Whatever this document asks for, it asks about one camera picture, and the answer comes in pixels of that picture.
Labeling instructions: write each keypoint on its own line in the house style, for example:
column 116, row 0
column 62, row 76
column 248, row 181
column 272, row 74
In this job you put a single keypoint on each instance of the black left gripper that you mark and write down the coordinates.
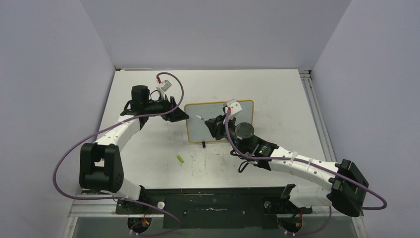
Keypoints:
column 177, row 115

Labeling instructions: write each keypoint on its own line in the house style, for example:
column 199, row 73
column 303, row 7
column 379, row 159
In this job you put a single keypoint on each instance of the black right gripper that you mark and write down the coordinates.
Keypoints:
column 216, row 126

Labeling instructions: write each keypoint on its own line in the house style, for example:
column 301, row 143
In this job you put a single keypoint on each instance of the yellow framed whiteboard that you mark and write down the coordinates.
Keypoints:
column 196, row 128

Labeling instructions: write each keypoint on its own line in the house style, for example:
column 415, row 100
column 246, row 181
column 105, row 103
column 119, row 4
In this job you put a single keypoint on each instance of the green marker cap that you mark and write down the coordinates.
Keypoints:
column 180, row 159

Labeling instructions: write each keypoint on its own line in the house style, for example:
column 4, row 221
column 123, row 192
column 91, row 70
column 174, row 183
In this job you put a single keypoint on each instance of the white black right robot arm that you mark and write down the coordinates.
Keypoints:
column 340, row 185

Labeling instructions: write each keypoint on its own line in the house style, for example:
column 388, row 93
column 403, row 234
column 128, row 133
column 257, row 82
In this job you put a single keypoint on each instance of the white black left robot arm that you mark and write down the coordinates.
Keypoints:
column 101, row 166

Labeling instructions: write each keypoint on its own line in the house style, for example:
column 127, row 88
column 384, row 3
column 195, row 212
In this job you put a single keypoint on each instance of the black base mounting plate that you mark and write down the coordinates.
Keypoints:
column 213, row 208

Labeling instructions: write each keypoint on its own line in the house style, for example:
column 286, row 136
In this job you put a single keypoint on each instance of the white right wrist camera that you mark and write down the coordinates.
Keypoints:
column 232, row 106

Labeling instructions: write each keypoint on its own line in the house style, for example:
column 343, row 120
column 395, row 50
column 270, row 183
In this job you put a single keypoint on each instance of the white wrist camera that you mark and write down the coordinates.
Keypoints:
column 232, row 106
column 163, row 86

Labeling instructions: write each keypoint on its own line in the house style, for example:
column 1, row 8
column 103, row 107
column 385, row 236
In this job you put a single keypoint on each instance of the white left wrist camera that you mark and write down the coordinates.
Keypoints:
column 163, row 86

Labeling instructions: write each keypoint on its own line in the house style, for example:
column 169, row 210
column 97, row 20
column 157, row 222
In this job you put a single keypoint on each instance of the aluminium rail frame right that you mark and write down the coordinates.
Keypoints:
column 320, row 128

